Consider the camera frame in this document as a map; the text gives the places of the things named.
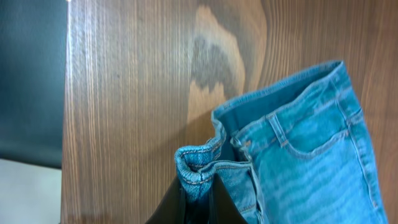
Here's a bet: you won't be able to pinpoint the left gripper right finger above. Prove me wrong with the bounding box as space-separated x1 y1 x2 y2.
208 174 247 224

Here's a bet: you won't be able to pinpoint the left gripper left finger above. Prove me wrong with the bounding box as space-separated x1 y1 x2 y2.
146 177 186 224

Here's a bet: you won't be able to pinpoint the light blue jeans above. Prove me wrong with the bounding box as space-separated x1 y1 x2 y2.
175 60 388 223

